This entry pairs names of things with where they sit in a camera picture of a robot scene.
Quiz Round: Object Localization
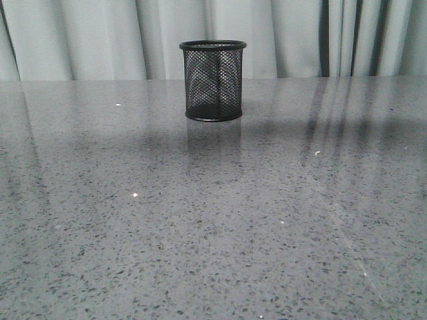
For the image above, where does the black mesh pen bucket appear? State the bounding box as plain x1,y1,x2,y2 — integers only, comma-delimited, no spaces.
179,40,247,122

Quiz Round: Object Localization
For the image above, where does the grey-green curtain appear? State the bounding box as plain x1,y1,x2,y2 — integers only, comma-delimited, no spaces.
1,1,426,81

